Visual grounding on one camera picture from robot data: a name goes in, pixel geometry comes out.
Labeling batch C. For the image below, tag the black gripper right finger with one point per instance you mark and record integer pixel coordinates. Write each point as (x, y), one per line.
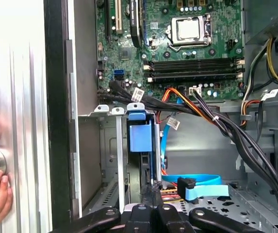
(170, 221)

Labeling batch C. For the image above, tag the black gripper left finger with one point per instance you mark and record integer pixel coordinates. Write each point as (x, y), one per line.
(138, 221)

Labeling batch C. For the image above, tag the hard disk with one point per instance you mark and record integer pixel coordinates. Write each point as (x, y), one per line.
(140, 136)

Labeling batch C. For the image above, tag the metal disk bay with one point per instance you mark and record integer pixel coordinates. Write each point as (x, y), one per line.
(109, 155)

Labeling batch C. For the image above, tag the black PC case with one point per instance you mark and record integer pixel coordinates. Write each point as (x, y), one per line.
(56, 97)

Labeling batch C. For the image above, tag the black RAM slots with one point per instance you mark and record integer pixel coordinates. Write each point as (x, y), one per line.
(192, 70)

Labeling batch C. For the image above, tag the green motherboard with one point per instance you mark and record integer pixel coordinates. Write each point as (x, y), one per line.
(158, 36)

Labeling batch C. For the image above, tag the silver CPU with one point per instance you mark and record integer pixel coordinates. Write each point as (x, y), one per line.
(188, 29)

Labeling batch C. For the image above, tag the CPU socket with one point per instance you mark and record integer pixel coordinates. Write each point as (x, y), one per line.
(207, 29)

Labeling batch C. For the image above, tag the black expansion slot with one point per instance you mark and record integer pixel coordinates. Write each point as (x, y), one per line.
(108, 19)

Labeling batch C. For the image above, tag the white expansion slot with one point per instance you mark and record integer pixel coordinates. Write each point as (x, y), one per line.
(119, 17)

